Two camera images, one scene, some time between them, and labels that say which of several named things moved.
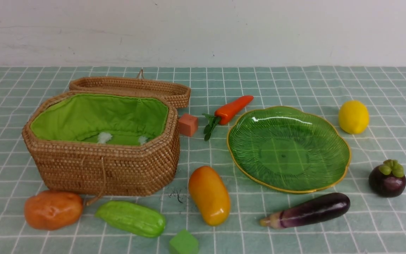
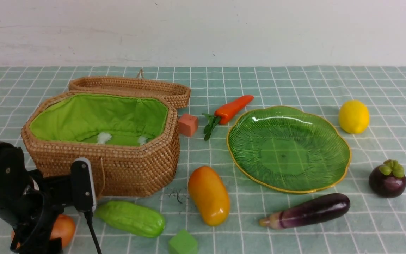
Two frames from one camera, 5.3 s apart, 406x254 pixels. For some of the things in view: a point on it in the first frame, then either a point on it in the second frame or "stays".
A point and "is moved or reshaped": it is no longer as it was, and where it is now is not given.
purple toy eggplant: (315, 209) stays
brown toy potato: (52, 210) is moved or reshaped
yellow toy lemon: (354, 117) stays
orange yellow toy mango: (211, 194) stays
